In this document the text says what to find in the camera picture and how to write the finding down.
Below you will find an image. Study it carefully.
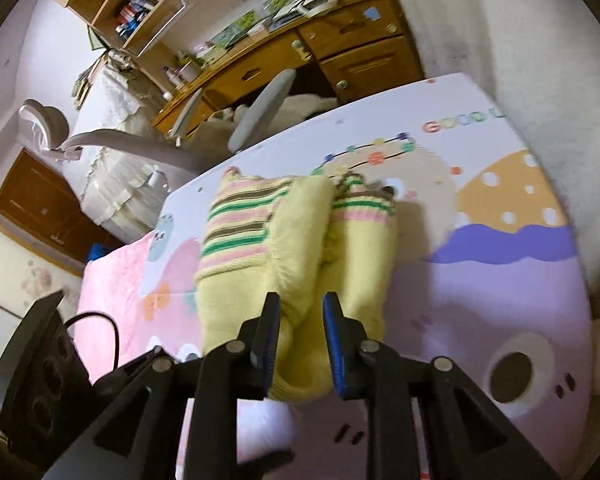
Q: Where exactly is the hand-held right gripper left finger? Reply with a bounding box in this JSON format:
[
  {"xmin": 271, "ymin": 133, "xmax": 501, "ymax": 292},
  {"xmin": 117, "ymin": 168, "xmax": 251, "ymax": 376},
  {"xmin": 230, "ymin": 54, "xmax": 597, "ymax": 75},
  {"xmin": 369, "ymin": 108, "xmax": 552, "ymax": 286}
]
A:
[{"xmin": 42, "ymin": 292, "xmax": 282, "ymax": 480}]

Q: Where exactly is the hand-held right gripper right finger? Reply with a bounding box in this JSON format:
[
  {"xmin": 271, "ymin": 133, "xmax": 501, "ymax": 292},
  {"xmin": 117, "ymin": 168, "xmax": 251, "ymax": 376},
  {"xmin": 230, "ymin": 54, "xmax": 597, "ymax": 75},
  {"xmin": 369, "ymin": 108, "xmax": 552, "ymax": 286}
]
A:
[{"xmin": 321, "ymin": 291, "xmax": 561, "ymax": 480}]

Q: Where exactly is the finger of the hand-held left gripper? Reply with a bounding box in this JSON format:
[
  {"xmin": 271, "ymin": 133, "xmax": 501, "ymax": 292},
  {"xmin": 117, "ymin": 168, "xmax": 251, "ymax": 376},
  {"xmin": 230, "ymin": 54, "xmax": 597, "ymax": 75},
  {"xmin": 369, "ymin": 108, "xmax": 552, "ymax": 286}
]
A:
[{"xmin": 94, "ymin": 345, "xmax": 173, "ymax": 397}]

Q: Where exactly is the yellow knitted sweater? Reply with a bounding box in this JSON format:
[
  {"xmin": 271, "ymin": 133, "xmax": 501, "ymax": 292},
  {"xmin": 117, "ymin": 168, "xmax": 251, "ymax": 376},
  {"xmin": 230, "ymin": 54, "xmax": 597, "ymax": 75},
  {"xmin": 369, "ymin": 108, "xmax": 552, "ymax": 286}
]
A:
[{"xmin": 194, "ymin": 167, "xmax": 400, "ymax": 403}]

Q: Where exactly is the beige clothes pile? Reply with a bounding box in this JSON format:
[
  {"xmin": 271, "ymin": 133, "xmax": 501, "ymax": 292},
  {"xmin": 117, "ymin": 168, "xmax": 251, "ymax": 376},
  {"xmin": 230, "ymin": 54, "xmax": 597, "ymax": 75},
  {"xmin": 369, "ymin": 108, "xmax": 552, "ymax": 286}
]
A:
[{"xmin": 195, "ymin": 94, "xmax": 338, "ymax": 143}]

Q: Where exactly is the pink fleece blanket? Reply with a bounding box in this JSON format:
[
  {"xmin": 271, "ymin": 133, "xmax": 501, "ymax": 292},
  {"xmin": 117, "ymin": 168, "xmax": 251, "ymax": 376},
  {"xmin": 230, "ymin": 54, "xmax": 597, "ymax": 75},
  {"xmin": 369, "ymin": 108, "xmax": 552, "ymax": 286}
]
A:
[{"xmin": 75, "ymin": 232, "xmax": 206, "ymax": 376}]

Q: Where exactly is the cartoon printed bed sheet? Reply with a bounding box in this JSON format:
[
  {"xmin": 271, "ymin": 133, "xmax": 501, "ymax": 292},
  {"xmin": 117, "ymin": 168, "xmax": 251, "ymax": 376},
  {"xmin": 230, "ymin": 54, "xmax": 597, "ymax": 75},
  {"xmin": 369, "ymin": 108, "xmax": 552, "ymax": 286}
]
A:
[{"xmin": 142, "ymin": 72, "xmax": 593, "ymax": 480}]

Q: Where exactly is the white lace cover cloth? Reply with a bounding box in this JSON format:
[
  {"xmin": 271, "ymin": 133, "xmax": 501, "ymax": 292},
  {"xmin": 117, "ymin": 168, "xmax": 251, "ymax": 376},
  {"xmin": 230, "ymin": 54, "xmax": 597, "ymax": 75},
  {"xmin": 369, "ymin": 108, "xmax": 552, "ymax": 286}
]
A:
[{"xmin": 75, "ymin": 57, "xmax": 173, "ymax": 243}]

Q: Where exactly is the brown wooden door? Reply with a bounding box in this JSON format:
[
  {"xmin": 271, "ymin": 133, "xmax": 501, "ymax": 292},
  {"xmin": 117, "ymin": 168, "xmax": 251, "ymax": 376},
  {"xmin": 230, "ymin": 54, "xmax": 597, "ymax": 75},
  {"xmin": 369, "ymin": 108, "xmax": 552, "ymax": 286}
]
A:
[{"xmin": 0, "ymin": 147, "xmax": 126, "ymax": 261}]

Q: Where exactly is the grey office chair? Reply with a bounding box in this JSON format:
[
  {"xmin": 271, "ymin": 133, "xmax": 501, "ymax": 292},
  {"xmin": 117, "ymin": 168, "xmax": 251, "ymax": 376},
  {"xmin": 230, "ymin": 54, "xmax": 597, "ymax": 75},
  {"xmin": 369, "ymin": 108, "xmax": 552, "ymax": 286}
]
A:
[{"xmin": 19, "ymin": 67, "xmax": 298, "ymax": 176}]

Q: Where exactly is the wooden desk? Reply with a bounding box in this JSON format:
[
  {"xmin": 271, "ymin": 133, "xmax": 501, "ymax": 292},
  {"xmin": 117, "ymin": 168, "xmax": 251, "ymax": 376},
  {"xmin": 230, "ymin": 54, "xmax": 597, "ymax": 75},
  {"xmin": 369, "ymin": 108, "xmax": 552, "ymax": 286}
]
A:
[{"xmin": 152, "ymin": 0, "xmax": 426, "ymax": 133}]

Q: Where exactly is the green photo desk mat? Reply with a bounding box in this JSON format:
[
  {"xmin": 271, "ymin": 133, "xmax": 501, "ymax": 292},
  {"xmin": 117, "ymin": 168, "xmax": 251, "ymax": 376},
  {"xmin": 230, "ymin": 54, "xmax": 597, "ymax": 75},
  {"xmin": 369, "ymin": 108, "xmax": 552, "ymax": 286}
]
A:
[{"xmin": 210, "ymin": 0, "xmax": 301, "ymax": 51}]

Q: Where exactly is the white tote bag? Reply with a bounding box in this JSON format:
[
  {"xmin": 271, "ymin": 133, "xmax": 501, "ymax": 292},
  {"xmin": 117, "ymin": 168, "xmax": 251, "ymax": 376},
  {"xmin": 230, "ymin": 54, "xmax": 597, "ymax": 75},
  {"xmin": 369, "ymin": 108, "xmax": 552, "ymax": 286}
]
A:
[{"xmin": 272, "ymin": 0, "xmax": 376, "ymax": 23}]

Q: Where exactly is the white floral curtain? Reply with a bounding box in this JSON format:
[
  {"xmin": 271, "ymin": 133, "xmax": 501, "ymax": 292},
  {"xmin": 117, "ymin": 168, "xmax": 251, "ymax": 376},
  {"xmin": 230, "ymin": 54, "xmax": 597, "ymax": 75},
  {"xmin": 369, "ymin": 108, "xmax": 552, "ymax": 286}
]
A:
[{"xmin": 365, "ymin": 0, "xmax": 600, "ymax": 396}]

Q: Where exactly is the row of books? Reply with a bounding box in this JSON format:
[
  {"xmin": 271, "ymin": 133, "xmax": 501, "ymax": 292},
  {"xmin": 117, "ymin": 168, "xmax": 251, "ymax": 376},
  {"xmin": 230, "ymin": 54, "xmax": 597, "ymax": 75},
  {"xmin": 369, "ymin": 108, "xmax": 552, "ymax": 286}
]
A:
[{"xmin": 115, "ymin": 0, "xmax": 156, "ymax": 36}]

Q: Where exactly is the black cable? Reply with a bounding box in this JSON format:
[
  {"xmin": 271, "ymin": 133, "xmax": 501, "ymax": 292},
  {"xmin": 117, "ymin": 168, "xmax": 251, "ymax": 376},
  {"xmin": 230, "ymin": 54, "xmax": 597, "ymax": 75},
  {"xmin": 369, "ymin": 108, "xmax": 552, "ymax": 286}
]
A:
[{"xmin": 62, "ymin": 311, "xmax": 122, "ymax": 383}]

